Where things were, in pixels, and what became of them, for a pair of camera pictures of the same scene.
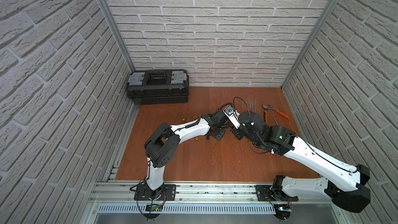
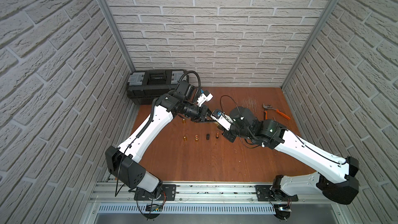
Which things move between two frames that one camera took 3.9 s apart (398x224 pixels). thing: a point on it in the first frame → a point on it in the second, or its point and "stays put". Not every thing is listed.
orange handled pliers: (269, 107) stays put
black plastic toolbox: (156, 87) stays put
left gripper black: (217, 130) → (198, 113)
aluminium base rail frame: (113, 203) stays put
